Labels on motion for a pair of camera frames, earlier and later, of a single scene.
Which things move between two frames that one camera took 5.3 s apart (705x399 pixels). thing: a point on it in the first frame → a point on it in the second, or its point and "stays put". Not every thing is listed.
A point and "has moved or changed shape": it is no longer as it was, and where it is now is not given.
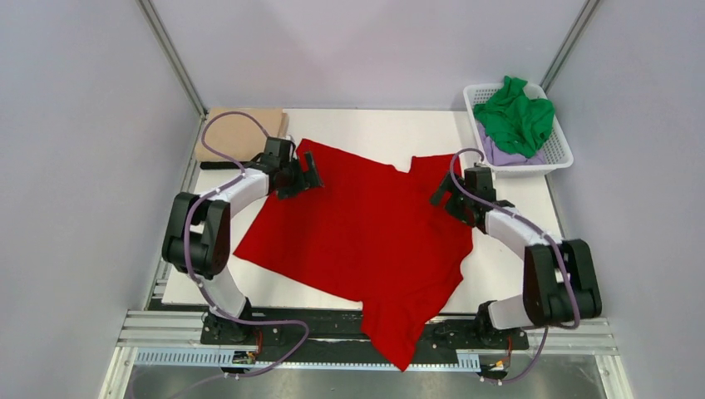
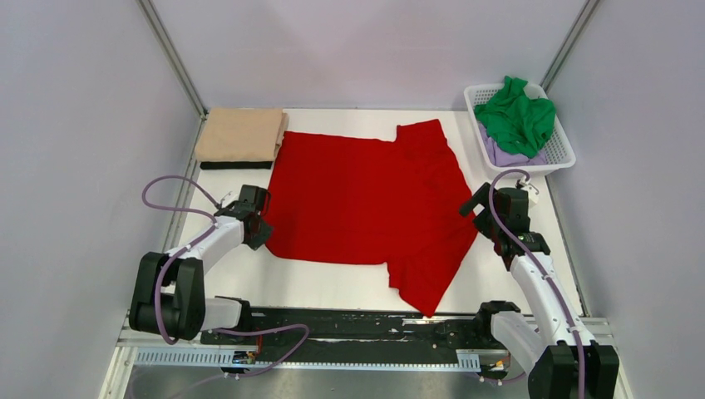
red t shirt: [370, 236] has moved or changed shape
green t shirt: [516, 122] stays put
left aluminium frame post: [157, 26] stays put
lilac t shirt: [497, 156] stays put
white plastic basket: [556, 148] stays put
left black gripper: [308, 179] → [259, 241]
